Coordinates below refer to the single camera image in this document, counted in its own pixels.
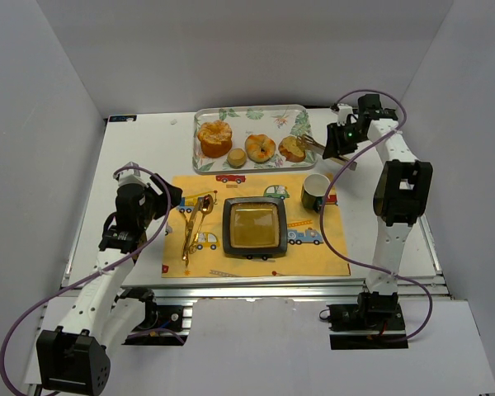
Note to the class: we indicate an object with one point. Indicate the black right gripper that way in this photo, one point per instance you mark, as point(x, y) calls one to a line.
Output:
point(334, 140)

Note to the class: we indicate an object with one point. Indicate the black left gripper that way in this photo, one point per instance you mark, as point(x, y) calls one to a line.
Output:
point(161, 195)

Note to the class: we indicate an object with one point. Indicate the silver metal tongs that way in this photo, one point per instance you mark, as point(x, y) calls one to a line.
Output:
point(309, 143)

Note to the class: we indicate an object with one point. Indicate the sliced bread piece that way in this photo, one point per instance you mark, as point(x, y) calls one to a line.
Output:
point(292, 149)

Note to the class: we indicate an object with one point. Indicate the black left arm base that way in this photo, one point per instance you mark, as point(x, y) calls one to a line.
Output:
point(162, 324)

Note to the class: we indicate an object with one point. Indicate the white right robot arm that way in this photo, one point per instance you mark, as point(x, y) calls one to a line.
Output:
point(400, 197)

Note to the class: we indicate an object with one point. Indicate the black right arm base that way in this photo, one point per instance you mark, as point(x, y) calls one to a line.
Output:
point(373, 322)

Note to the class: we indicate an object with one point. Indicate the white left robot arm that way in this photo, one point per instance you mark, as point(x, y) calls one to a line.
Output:
point(75, 357)

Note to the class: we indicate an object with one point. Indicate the twisted orange-white bread roll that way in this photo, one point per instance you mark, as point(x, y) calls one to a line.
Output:
point(259, 148)

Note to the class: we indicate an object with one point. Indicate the dark green mug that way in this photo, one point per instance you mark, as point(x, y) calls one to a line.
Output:
point(313, 191)

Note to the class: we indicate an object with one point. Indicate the gold knife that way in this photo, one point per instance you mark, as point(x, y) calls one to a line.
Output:
point(193, 225)

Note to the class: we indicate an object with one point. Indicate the white leaf-pattern tray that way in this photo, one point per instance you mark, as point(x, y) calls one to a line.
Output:
point(277, 122)

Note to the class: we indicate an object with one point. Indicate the gold spoon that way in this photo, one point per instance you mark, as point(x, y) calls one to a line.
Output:
point(207, 203)

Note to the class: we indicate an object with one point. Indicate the gold fork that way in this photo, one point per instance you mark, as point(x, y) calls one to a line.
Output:
point(190, 223)

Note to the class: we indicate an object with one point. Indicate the blue label sticker left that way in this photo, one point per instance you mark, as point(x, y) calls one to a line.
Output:
point(122, 118)

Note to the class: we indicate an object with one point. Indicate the large orange bundt cake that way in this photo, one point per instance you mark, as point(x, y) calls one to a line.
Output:
point(215, 138)

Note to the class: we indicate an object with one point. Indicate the small round bun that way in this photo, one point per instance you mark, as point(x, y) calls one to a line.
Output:
point(236, 158)

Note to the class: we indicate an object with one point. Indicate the black square plate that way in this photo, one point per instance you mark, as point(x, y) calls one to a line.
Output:
point(254, 227)

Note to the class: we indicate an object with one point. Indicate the yellow vehicle-print placemat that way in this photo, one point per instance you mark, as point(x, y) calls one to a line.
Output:
point(307, 254)

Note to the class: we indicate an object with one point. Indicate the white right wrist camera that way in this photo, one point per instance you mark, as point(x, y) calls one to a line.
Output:
point(344, 113)

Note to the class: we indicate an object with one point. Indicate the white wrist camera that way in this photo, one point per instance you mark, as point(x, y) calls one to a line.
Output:
point(344, 113)
point(130, 175)

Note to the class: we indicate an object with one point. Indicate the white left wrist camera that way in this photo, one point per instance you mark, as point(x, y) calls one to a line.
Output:
point(130, 175)

